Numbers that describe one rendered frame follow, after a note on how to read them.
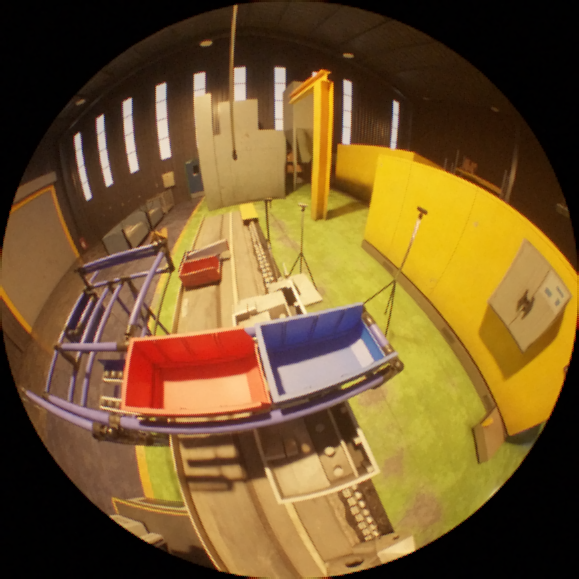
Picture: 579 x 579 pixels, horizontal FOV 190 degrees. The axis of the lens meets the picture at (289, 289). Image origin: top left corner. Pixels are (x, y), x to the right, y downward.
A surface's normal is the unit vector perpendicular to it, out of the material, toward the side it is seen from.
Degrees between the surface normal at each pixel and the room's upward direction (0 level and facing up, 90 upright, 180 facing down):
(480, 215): 90
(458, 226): 90
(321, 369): 6
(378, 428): 0
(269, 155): 90
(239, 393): 6
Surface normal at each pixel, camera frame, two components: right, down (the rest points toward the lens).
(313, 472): -0.17, -0.67
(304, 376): 0.09, -0.73
